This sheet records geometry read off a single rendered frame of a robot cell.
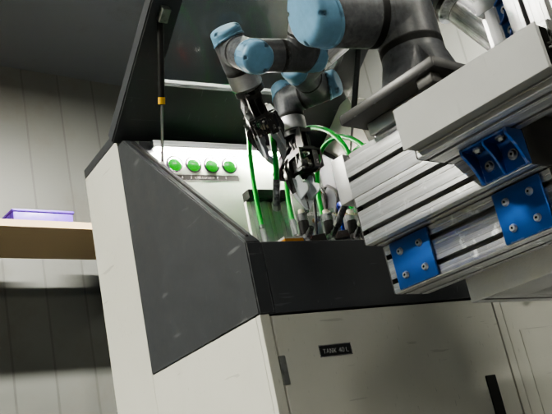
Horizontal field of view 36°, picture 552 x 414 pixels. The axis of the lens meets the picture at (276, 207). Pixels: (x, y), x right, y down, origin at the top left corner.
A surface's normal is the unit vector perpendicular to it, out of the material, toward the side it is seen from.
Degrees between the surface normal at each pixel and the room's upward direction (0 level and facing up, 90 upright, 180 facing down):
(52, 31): 180
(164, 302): 90
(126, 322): 90
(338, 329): 90
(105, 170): 90
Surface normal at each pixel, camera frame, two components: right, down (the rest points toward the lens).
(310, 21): -0.87, 0.16
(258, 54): 0.40, 0.28
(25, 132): 0.61, -0.37
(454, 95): -0.77, -0.06
